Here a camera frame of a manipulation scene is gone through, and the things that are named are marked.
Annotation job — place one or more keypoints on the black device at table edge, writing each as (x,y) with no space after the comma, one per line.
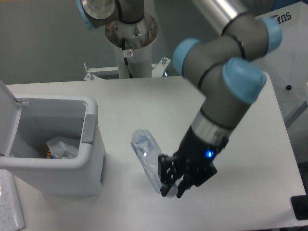
(300,206)

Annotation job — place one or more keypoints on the white plastic wrapper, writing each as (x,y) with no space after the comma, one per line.
(63,148)

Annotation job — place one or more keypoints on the white notepad with handwriting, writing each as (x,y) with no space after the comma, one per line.
(11,215)

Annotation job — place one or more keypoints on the white plastic trash can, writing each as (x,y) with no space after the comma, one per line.
(29,121)

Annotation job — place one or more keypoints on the yellow blue snack packet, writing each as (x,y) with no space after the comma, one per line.
(49,154)

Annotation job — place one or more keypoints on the white Superior umbrella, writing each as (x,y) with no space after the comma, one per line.
(287,66)

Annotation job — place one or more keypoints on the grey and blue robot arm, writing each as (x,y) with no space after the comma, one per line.
(222,70)

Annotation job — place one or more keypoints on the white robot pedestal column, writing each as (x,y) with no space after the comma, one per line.
(132,44)

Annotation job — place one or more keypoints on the crushed clear plastic bottle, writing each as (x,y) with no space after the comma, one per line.
(147,150)

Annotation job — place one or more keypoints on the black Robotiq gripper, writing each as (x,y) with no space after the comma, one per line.
(193,161)

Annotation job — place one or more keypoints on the white metal base frame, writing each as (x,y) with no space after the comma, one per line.
(157,70)

